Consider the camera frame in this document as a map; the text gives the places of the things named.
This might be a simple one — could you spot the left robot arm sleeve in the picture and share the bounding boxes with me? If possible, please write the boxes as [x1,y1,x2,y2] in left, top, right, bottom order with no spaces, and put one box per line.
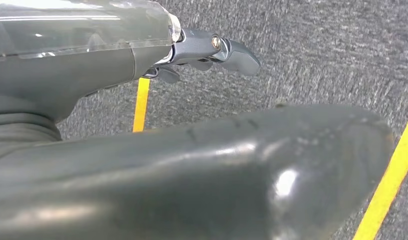
[0,112,63,163]

